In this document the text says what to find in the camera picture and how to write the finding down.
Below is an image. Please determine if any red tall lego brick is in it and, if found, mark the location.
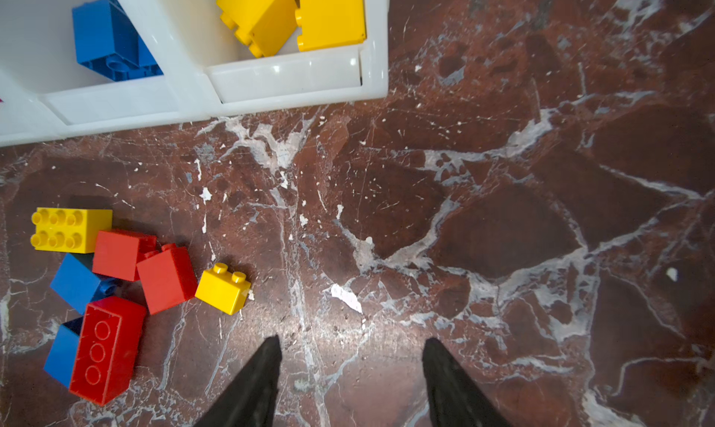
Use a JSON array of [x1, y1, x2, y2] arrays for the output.
[[137, 244, 198, 315]]

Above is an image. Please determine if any long red lego brick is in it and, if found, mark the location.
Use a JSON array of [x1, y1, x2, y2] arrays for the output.
[[70, 297, 146, 407]]

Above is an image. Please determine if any blue lego brick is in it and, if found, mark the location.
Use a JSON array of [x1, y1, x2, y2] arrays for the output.
[[50, 253, 119, 315], [72, 0, 163, 82], [44, 317, 83, 388]]

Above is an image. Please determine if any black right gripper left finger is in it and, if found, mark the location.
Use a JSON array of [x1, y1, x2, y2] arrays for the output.
[[195, 335, 282, 427]]

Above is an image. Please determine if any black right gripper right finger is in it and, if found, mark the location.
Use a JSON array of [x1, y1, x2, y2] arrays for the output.
[[422, 338, 510, 427]]

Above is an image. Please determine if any middle white bin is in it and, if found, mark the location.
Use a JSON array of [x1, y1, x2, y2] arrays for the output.
[[1, 0, 208, 146]]

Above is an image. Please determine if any right white bin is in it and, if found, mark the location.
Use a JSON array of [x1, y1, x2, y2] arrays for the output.
[[119, 0, 390, 121]]

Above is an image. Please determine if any red square lego brick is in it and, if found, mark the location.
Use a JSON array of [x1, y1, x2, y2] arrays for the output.
[[92, 230, 158, 282]]

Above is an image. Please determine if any white bin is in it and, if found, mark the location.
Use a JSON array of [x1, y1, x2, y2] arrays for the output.
[[119, 0, 390, 121], [1, 0, 208, 146]]

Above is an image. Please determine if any yellow lego brick top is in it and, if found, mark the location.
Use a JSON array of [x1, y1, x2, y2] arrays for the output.
[[31, 207, 113, 254]]

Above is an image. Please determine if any yellow lego brick in bin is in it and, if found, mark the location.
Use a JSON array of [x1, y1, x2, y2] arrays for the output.
[[216, 0, 297, 58]]

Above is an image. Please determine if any small yellow lego brick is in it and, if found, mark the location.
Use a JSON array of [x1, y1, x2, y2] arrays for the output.
[[195, 262, 251, 315]]

